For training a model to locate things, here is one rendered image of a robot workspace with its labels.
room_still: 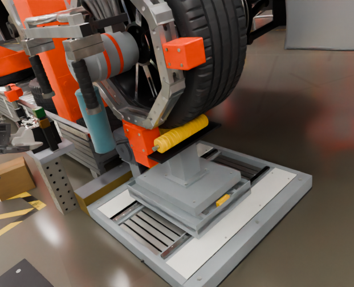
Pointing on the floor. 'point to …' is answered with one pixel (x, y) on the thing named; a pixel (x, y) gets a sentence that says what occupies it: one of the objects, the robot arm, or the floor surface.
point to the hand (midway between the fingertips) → (37, 146)
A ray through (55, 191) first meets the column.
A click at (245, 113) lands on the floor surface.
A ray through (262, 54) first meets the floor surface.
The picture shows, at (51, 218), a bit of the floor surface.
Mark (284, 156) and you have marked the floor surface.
